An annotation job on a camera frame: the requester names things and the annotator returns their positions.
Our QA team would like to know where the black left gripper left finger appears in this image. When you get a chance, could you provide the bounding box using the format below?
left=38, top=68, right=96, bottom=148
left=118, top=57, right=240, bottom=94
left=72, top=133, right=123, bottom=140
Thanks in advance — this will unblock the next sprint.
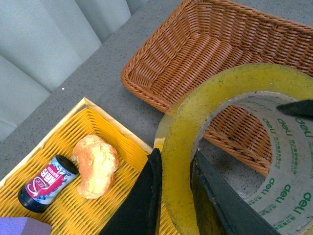
left=100, top=148, right=162, bottom=235

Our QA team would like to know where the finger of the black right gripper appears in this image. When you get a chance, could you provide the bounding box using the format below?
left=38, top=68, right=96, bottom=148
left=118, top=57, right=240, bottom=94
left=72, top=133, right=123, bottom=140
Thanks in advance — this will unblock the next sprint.
left=276, top=99, right=313, bottom=120

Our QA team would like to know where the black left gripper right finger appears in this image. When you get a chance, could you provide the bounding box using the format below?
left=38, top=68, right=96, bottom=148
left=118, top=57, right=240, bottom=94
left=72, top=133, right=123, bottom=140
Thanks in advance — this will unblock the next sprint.
left=190, top=151, right=279, bottom=235

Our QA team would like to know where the yellow tape roll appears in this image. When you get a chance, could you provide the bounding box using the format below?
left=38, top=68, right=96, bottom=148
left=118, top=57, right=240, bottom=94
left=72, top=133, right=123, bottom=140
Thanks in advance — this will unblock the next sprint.
left=154, top=63, right=313, bottom=235

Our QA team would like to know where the yellow woven basket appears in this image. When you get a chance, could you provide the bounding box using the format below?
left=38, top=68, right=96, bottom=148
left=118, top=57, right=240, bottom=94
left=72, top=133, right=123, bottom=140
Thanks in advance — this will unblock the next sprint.
left=0, top=97, right=180, bottom=235

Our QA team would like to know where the brown wicker basket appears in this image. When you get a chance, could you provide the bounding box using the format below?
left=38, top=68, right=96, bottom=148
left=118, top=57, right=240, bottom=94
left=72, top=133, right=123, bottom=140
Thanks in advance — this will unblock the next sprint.
left=120, top=0, right=313, bottom=177

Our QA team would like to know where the golden bread croissant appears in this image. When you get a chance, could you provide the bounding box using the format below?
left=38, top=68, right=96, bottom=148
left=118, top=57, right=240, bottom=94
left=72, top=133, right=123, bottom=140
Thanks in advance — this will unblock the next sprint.
left=72, top=135, right=119, bottom=200

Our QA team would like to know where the small black-capped bottle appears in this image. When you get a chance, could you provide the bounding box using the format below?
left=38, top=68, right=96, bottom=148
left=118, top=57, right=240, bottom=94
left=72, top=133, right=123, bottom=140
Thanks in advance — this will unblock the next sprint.
left=18, top=155, right=79, bottom=213

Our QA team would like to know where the purple foam block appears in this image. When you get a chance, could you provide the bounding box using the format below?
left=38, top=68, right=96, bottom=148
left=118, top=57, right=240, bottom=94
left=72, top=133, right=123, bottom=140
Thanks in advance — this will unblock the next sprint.
left=0, top=217, right=52, bottom=235

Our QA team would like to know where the grey pleated curtain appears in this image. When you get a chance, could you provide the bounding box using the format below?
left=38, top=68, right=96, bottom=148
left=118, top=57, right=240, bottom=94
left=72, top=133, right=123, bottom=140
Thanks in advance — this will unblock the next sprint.
left=0, top=0, right=145, bottom=140

